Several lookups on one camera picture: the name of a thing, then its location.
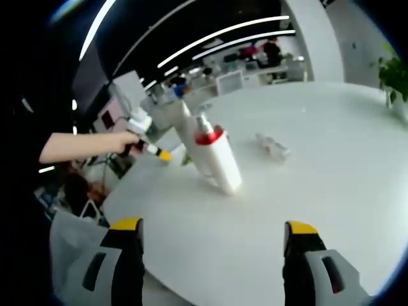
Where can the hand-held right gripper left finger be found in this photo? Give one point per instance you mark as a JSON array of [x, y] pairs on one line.
[[130, 255]]

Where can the person's left hand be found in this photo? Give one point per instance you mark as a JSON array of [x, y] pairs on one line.
[[126, 141]]

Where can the white pump bottle skincare product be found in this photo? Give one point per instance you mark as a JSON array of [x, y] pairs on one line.
[[220, 165]]

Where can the large display screen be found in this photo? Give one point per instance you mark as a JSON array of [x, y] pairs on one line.
[[92, 83]]

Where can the white mesh office chair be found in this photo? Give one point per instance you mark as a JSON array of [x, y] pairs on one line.
[[230, 83]]

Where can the potted green plant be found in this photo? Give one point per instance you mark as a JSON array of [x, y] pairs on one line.
[[393, 73]]

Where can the person's torso black shirt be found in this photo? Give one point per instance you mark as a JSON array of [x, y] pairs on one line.
[[19, 191]]

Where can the large white tube skincare product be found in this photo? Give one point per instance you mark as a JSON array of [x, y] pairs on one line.
[[185, 127]]

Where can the ceiling light strip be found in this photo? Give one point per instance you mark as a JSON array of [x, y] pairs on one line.
[[95, 28], [245, 41], [223, 33]]

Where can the pink white cabinet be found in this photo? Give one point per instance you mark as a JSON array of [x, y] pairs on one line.
[[110, 114]]

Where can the small white box skincare product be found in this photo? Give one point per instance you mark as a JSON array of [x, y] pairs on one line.
[[272, 146]]

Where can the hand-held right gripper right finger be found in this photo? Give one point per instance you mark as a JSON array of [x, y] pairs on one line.
[[299, 264]]

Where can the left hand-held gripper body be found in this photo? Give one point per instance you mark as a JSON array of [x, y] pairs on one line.
[[140, 122]]

